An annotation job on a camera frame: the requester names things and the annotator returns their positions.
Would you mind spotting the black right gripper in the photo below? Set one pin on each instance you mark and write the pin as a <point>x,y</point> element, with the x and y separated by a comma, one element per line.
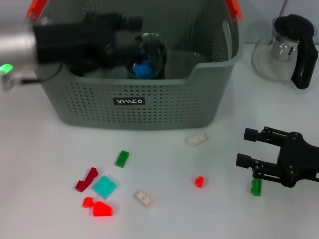
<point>299,159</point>

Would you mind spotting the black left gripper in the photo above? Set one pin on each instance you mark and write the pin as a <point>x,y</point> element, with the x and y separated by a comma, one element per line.
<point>74,42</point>

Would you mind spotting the blue square brick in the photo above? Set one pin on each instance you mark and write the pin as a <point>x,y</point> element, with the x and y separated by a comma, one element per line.
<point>142,69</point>

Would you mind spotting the green stepped brick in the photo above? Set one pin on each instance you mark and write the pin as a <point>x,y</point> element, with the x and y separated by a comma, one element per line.
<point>256,188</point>

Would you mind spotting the white brick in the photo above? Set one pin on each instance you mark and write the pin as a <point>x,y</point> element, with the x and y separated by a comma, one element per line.
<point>197,139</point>
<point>145,198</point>

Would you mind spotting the dark red curved brick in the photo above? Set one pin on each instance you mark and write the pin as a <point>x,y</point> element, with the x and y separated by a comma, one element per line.
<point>86,180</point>

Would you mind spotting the teal square brick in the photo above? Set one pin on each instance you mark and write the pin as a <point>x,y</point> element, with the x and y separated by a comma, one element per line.
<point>104,187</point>

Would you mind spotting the small red brick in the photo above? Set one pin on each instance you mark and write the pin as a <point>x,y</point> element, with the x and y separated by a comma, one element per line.
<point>87,202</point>
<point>199,181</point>

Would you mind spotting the red slope brick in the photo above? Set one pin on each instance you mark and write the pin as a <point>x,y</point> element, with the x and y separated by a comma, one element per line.
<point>102,209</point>

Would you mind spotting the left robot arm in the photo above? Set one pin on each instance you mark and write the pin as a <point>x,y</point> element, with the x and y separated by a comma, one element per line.
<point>15,44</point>

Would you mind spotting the grey perforated storage bin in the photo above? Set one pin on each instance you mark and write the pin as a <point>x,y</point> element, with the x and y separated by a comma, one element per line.
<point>174,107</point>

